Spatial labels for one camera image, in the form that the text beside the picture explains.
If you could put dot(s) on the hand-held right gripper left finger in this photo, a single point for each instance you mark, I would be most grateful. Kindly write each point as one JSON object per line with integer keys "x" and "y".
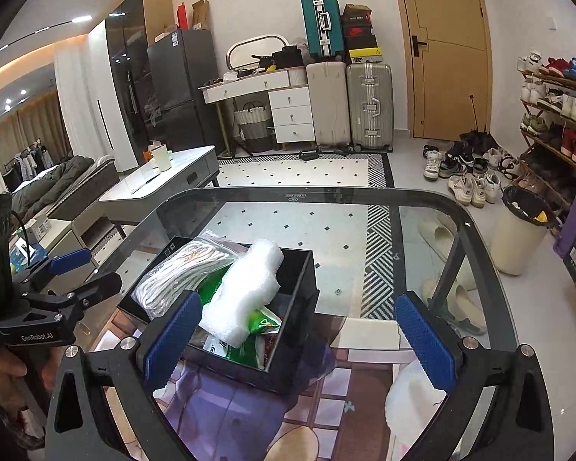
{"x": 173, "y": 336}

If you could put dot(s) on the wicker laundry basket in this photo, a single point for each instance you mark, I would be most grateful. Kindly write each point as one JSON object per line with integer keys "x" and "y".
{"x": 254, "y": 129}

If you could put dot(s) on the wooden door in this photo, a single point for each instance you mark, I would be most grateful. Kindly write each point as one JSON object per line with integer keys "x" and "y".
{"x": 451, "y": 57}

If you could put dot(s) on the hanging clothes rack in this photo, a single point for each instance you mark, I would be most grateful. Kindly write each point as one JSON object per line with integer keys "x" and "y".
{"x": 29, "y": 163}

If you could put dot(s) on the open tan carton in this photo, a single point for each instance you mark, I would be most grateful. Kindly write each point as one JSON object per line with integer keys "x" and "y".
{"x": 200, "y": 15}

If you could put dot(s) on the printed table mat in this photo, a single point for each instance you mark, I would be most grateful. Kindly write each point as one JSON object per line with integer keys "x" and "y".
{"x": 317, "y": 408}

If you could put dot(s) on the white coffee table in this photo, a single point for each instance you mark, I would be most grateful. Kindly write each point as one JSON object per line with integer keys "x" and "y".
{"x": 173, "y": 173}

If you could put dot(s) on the grey refrigerator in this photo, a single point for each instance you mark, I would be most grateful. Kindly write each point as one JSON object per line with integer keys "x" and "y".
{"x": 182, "y": 86}

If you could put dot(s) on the pile of worn shoes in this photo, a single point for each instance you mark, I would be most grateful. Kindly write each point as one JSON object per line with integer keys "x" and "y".
{"x": 465, "y": 187}

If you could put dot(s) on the cream fuzzy slipper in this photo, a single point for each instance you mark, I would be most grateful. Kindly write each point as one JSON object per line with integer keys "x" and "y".
{"x": 441, "y": 290}
{"x": 465, "y": 314}

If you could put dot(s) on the person's left forearm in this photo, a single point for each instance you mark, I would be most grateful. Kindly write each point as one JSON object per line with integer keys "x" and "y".
{"x": 5, "y": 422}

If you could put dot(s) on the black cardboard box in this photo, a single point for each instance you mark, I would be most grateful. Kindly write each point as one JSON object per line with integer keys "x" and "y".
{"x": 293, "y": 326}

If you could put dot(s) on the black handheld device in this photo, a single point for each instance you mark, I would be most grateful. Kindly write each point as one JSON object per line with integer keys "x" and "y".
{"x": 312, "y": 154}

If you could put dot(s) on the teal suitcase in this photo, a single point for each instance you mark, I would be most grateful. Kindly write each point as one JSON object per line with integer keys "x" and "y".
{"x": 319, "y": 24}

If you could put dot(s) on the white vanity desk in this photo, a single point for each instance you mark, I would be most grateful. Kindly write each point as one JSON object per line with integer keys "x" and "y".
{"x": 293, "y": 115}

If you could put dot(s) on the brown lid shoe box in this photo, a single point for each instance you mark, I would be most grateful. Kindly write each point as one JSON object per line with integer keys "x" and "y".
{"x": 357, "y": 12}

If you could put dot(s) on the dark glass wardrobe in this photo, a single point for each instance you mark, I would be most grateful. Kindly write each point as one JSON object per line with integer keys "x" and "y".
{"x": 125, "y": 81}

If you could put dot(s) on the beige suitcase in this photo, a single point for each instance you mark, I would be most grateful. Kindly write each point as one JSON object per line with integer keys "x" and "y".
{"x": 329, "y": 105}

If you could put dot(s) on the white foam sheet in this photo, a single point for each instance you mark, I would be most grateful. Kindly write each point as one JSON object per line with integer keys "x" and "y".
{"x": 240, "y": 293}

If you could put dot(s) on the tall red box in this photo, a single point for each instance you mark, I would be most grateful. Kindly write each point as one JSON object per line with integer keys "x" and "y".
{"x": 183, "y": 17}

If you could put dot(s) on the person's left hand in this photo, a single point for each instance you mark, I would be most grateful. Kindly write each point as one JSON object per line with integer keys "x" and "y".
{"x": 9, "y": 369}

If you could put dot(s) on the black bag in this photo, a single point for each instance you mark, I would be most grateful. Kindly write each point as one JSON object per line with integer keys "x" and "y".
{"x": 288, "y": 57}

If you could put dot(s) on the dark padded coat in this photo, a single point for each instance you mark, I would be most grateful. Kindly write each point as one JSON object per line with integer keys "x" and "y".
{"x": 57, "y": 177}

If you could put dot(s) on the silver suitcase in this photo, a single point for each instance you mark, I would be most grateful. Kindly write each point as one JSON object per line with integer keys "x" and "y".
{"x": 369, "y": 105}

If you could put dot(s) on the wooden shoe rack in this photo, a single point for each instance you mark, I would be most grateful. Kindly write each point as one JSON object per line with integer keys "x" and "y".
{"x": 554, "y": 146}

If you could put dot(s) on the grey side cabinet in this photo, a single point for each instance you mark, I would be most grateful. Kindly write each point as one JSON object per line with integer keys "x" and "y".
{"x": 62, "y": 237}

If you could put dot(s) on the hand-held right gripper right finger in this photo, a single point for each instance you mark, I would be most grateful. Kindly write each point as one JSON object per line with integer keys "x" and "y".
{"x": 427, "y": 336}

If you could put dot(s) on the white cup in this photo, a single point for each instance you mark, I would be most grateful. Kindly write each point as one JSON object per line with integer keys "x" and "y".
{"x": 162, "y": 159}

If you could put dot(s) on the oval mirror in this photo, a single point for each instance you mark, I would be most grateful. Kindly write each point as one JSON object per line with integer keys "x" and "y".
{"x": 249, "y": 50}

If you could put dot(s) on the beige trash bin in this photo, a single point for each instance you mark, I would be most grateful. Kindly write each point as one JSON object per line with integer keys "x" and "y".
{"x": 518, "y": 240}

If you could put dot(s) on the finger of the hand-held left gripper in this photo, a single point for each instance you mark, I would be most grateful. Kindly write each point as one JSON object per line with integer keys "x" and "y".
{"x": 101, "y": 284}
{"x": 69, "y": 259}

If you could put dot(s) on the black umbrella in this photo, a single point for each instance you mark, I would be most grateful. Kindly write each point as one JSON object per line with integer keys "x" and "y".
{"x": 480, "y": 139}

